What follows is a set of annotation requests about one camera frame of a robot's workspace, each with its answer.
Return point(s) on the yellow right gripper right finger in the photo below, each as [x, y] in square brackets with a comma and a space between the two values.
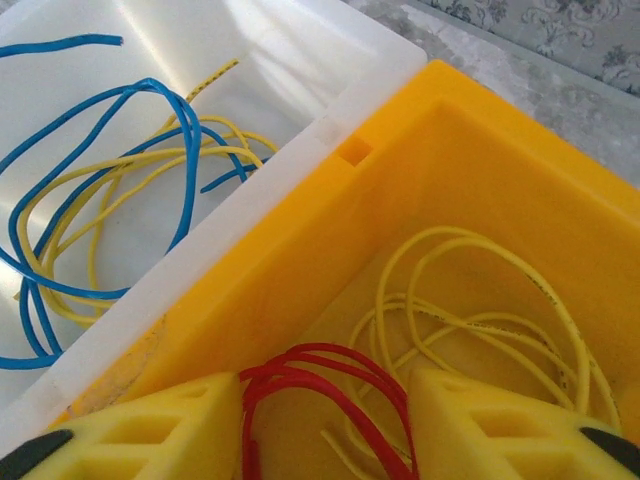
[500, 440]

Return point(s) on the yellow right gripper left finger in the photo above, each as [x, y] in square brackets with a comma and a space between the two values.
[150, 435]

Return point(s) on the yellow plastic bin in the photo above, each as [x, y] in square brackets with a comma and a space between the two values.
[450, 175]

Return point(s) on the white plastic bin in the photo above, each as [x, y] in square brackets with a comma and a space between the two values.
[300, 50]

